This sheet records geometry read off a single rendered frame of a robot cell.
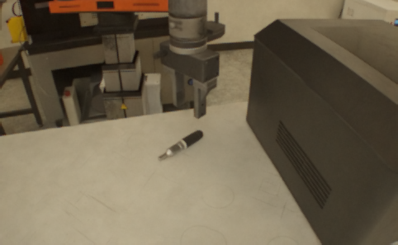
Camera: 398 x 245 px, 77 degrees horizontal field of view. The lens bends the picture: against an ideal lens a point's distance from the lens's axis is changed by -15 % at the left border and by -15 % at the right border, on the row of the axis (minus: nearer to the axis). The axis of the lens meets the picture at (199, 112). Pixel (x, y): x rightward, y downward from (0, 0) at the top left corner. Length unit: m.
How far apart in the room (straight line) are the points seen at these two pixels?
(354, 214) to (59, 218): 0.54
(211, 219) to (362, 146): 0.31
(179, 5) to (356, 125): 0.36
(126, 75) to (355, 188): 0.99
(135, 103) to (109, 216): 0.75
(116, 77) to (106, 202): 0.71
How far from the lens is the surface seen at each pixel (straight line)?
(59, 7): 1.24
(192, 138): 0.72
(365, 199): 0.45
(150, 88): 1.44
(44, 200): 0.69
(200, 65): 0.55
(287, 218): 0.61
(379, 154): 0.41
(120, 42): 1.19
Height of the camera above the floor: 1.38
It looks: 35 degrees down
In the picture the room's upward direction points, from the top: straight up
